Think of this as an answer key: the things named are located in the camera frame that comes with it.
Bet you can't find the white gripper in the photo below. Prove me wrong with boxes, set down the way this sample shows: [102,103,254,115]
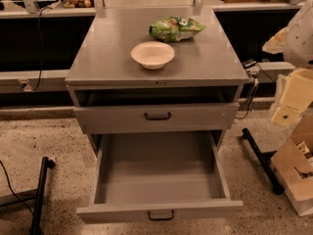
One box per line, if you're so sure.
[271,69,313,126]

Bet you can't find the grey drawer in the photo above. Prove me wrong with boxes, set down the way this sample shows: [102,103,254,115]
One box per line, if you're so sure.
[74,103,239,134]
[77,131,244,223]

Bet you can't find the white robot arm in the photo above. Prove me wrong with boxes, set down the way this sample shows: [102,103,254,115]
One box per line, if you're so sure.
[262,0,313,126]

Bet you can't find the grey metal drawer cabinet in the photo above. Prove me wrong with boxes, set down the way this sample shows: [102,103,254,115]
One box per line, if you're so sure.
[66,7,247,149]

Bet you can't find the grey top drawer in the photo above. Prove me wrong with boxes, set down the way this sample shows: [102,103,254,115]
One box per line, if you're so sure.
[74,103,239,134]

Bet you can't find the black power adapter right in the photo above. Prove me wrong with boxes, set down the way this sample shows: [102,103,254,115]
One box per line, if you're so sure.
[242,59,257,70]

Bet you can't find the brown cardboard box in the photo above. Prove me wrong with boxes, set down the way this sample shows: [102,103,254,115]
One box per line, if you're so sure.
[271,116,313,216]

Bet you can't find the black stand leg right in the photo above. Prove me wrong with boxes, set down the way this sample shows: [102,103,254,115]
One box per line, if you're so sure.
[243,128,285,195]

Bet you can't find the black stand leg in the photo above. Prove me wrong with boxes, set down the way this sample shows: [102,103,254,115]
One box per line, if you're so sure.
[243,128,285,195]
[30,157,55,235]

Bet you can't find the green chip bag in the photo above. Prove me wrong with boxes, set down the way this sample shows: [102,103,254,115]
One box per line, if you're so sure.
[149,17,205,43]

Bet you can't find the white paper bowl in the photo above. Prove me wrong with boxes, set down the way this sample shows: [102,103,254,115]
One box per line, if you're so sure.
[131,41,175,70]

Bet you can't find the black stand leg left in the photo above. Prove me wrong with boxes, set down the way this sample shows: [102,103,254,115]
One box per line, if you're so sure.
[30,157,55,235]

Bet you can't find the black drawer handle top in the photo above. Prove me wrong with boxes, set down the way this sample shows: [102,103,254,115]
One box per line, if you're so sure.
[144,112,171,120]

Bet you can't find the black drawer handle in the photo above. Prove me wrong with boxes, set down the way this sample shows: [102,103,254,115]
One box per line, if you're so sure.
[144,112,171,120]
[147,210,175,221]

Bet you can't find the black drawer handle middle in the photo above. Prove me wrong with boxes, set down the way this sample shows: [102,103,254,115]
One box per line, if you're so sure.
[147,210,175,221]

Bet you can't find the black hanging cable left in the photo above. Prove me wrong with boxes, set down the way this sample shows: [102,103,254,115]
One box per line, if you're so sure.
[32,5,54,92]

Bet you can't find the wall outlet left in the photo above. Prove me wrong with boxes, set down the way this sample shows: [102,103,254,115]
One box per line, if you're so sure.
[19,79,33,92]

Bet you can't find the black cable left floor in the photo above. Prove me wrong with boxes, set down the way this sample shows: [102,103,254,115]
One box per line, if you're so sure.
[0,160,35,216]

